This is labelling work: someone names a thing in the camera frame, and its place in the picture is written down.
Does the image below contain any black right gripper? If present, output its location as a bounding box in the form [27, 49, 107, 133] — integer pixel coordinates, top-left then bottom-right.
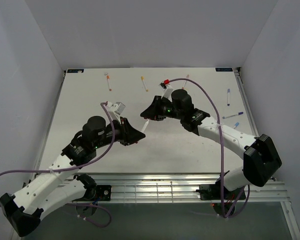
[141, 95, 184, 121]

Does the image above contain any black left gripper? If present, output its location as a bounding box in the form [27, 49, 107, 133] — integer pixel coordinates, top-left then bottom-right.
[94, 116, 146, 148]

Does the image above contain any red white marker body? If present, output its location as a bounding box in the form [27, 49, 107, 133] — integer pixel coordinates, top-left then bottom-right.
[141, 119, 150, 133]

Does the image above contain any orange capped white marker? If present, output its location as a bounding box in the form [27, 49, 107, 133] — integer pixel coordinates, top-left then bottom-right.
[106, 75, 112, 92]

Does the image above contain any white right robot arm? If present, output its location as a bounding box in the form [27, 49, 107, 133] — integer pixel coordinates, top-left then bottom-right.
[140, 89, 282, 199]

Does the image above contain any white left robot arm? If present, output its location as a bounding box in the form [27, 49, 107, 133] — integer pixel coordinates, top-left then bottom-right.
[0, 116, 146, 237]

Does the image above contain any thin purple tipped pen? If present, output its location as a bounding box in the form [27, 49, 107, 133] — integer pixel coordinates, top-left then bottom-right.
[222, 111, 244, 119]

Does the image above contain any yellow capped white marker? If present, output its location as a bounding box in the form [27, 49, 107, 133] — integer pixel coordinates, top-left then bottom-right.
[140, 76, 149, 92]

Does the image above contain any peach capped white marker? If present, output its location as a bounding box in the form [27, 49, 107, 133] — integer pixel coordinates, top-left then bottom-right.
[182, 74, 190, 90]

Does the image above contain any purple capped white marker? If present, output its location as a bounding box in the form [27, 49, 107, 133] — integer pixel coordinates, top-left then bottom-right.
[226, 88, 231, 106]

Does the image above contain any right blue table sticker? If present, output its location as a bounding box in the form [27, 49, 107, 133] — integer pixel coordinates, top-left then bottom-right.
[215, 67, 233, 72]

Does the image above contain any blue table sticker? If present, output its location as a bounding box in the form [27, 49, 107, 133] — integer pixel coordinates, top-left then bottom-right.
[215, 67, 233, 72]
[66, 68, 84, 74]

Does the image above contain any left blue table sticker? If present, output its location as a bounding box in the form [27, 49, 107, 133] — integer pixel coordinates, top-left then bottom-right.
[66, 68, 84, 74]

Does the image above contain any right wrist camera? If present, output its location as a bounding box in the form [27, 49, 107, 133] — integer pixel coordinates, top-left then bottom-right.
[159, 79, 174, 99]

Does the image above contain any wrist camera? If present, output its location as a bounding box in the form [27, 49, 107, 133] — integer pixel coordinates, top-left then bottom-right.
[106, 101, 126, 119]
[159, 79, 174, 99]

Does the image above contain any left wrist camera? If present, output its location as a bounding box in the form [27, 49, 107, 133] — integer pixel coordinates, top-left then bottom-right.
[106, 101, 126, 119]

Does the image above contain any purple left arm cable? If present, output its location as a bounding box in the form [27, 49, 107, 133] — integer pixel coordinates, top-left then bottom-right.
[0, 101, 122, 228]

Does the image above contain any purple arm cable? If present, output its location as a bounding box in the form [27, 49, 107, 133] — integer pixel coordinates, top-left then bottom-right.
[0, 101, 122, 228]
[162, 77, 251, 219]

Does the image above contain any aluminium front rail frame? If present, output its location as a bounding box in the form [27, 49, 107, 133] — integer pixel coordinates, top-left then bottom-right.
[19, 172, 291, 205]

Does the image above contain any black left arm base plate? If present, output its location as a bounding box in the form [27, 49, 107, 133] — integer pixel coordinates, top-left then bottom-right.
[83, 185, 112, 202]

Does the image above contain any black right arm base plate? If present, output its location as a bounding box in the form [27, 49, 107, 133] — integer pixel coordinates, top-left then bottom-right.
[195, 184, 241, 201]

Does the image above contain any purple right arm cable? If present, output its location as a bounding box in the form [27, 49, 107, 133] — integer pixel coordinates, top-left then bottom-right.
[162, 77, 251, 219]

